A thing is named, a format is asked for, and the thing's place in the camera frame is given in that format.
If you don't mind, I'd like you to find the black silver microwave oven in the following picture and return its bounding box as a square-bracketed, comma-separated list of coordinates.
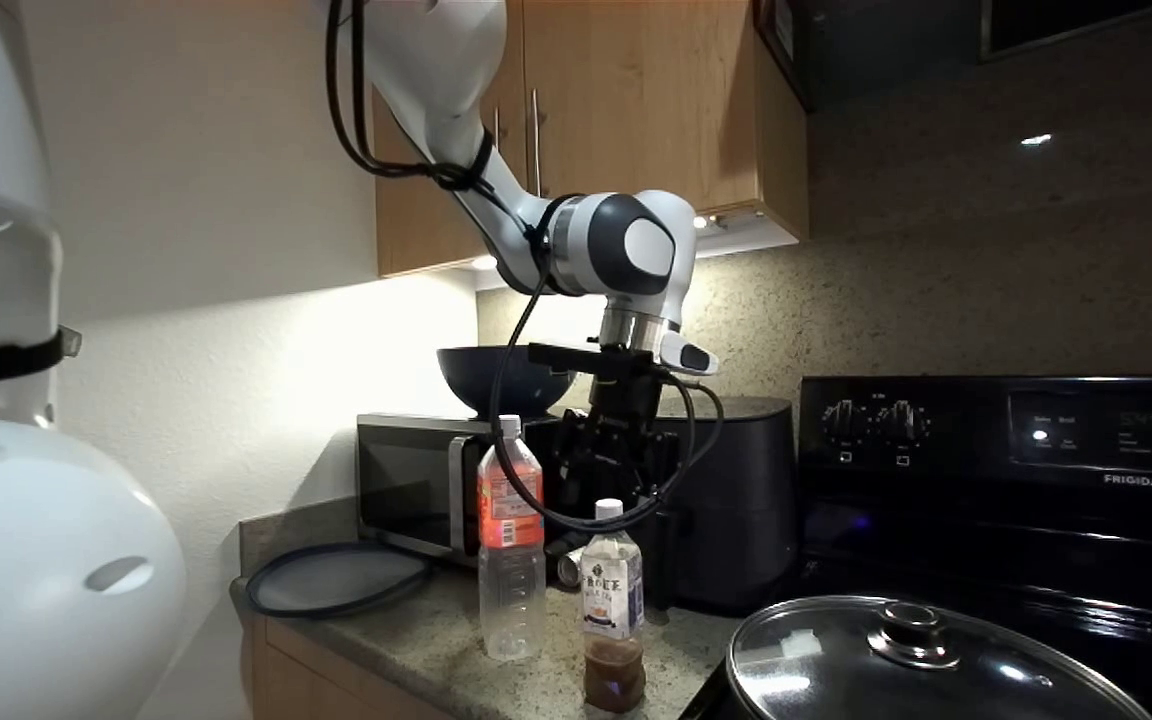
[355, 412, 567, 565]

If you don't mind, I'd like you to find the black air fryer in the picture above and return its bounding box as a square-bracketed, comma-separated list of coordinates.
[557, 393, 800, 619]

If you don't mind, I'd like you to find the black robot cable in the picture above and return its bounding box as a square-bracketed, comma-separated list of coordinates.
[323, 0, 727, 539]

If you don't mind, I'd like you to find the wooden cabinet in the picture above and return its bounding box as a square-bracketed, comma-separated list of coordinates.
[237, 616, 461, 720]
[374, 0, 812, 277]

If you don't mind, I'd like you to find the milk tea bottle white label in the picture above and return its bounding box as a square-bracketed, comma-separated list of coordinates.
[577, 497, 650, 715]

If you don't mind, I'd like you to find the grey round plate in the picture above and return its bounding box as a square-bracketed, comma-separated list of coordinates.
[245, 539, 437, 619]

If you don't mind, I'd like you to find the glass pot lid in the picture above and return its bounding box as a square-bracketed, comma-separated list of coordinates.
[721, 592, 1152, 720]

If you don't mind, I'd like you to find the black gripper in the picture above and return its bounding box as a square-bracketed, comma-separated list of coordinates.
[565, 362, 676, 536]

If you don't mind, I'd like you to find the dark range hood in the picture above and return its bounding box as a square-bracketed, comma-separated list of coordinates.
[749, 0, 1152, 117]

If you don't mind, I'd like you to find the black bowl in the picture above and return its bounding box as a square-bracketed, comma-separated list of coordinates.
[437, 339, 583, 422]

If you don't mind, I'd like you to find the clear bottle red label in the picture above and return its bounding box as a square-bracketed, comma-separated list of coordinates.
[472, 412, 554, 667]

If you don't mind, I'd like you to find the wooden lower cabinet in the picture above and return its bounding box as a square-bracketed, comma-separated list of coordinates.
[237, 616, 461, 720]

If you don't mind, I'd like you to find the black kitchen stove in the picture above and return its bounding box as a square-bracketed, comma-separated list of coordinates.
[790, 374, 1152, 720]

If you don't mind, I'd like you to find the wooden upper cabinet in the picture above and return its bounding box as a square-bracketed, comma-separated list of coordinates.
[374, 0, 812, 277]

